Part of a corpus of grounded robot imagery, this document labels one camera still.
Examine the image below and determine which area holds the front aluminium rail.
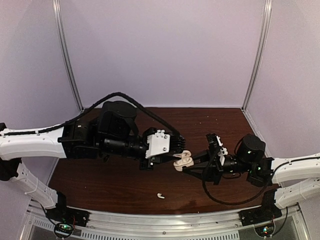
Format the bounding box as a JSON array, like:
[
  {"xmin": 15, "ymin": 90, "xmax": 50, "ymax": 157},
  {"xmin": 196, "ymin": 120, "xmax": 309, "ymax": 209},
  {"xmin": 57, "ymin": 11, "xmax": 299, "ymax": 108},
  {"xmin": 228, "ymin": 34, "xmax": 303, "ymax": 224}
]
[{"xmin": 17, "ymin": 200, "xmax": 311, "ymax": 240}]

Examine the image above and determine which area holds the right black cable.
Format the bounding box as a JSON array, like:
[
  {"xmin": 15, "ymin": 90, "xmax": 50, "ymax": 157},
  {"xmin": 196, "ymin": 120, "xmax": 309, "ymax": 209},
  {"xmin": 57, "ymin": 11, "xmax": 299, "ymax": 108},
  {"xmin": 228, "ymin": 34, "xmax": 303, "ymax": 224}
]
[{"xmin": 202, "ymin": 159, "xmax": 276, "ymax": 206}]

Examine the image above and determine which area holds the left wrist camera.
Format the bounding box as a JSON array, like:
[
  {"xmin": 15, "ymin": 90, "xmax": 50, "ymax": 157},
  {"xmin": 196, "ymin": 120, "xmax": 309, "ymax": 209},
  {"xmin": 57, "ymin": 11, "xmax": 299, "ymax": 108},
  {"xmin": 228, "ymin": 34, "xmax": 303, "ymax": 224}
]
[{"xmin": 145, "ymin": 129, "xmax": 186, "ymax": 159}]

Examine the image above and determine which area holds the aluminium frame post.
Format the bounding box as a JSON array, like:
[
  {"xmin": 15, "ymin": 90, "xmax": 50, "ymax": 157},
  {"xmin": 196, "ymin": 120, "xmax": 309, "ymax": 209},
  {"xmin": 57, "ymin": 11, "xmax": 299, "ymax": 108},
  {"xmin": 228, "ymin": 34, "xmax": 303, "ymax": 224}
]
[
  {"xmin": 241, "ymin": 0, "xmax": 273, "ymax": 112},
  {"xmin": 52, "ymin": 0, "xmax": 84, "ymax": 112}
]

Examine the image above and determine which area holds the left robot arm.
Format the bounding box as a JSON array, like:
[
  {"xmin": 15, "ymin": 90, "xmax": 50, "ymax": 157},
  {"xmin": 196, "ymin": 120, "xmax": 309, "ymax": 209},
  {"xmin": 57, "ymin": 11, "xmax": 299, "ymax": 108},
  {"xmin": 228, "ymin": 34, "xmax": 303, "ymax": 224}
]
[{"xmin": 0, "ymin": 101, "xmax": 186, "ymax": 222}]

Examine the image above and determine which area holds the left black cable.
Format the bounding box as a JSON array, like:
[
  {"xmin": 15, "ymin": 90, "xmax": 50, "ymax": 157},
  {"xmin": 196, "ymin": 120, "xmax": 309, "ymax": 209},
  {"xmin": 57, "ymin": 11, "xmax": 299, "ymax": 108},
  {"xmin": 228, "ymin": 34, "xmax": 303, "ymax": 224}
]
[{"xmin": 0, "ymin": 91, "xmax": 181, "ymax": 141}]

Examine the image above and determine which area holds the cream white charging case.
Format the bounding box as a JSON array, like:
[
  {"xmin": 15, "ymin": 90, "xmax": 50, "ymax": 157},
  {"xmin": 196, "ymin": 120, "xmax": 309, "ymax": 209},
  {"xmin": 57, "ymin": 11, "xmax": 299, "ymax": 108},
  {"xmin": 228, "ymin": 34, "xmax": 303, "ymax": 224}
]
[{"xmin": 173, "ymin": 150, "xmax": 194, "ymax": 172}]

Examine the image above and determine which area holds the right aluminium frame post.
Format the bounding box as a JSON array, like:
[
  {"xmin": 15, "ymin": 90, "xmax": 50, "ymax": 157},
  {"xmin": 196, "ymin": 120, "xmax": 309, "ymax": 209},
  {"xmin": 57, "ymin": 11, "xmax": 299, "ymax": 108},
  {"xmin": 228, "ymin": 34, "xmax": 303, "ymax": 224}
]
[{"xmin": 241, "ymin": 0, "xmax": 273, "ymax": 112}]

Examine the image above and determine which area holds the white earbud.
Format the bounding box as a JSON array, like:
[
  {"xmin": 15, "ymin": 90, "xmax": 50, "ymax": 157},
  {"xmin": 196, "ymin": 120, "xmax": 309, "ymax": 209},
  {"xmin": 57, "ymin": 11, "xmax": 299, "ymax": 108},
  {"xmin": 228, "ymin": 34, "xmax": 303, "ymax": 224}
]
[
  {"xmin": 157, "ymin": 192, "xmax": 165, "ymax": 199},
  {"xmin": 173, "ymin": 153, "xmax": 183, "ymax": 159}
]

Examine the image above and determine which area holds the black cable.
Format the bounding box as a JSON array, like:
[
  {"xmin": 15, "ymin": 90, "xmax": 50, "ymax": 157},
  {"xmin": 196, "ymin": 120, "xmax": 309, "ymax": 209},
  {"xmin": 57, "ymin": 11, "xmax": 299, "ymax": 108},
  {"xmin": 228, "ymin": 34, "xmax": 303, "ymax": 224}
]
[
  {"xmin": 202, "ymin": 159, "xmax": 276, "ymax": 206},
  {"xmin": 0, "ymin": 91, "xmax": 181, "ymax": 141}
]

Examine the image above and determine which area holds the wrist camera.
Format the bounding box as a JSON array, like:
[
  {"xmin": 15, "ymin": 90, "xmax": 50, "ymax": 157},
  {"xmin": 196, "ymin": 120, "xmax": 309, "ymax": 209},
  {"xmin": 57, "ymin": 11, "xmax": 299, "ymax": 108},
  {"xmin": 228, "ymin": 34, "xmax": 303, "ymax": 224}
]
[
  {"xmin": 145, "ymin": 129, "xmax": 186, "ymax": 159},
  {"xmin": 206, "ymin": 133, "xmax": 228, "ymax": 172}
]

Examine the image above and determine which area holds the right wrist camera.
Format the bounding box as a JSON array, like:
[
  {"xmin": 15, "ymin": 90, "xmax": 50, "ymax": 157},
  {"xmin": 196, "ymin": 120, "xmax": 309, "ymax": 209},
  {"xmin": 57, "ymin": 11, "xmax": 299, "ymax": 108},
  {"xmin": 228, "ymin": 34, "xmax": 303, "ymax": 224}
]
[{"xmin": 206, "ymin": 133, "xmax": 228, "ymax": 172}]

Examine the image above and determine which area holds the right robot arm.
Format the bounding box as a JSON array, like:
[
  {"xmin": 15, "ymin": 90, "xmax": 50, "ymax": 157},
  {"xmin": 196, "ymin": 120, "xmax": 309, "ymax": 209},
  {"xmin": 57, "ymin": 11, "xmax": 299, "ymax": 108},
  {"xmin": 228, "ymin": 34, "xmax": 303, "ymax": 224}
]
[{"xmin": 181, "ymin": 133, "xmax": 320, "ymax": 221}]

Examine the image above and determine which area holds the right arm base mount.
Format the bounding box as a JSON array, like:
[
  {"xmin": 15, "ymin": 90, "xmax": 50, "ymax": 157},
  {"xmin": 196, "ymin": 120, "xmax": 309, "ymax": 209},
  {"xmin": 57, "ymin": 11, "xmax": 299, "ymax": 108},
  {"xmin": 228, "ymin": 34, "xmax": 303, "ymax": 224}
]
[{"xmin": 239, "ymin": 196, "xmax": 282, "ymax": 239}]

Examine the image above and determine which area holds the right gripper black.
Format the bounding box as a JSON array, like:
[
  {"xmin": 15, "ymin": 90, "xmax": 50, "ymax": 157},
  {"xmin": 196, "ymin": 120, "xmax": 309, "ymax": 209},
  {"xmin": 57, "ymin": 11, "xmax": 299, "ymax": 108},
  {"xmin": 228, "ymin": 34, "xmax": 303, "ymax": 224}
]
[{"xmin": 181, "ymin": 148, "xmax": 252, "ymax": 186}]

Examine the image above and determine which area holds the left aluminium frame post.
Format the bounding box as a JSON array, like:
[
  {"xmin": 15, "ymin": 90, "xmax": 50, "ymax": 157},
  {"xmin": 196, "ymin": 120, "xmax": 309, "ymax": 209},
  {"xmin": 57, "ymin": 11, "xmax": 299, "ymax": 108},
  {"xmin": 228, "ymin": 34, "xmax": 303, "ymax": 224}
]
[{"xmin": 52, "ymin": 0, "xmax": 84, "ymax": 112}]

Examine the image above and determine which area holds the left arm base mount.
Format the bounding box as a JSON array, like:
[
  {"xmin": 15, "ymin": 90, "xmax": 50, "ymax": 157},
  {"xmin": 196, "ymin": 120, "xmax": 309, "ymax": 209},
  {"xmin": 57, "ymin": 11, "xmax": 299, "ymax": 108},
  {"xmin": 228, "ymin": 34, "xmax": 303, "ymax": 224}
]
[{"xmin": 43, "ymin": 196, "xmax": 90, "ymax": 240}]

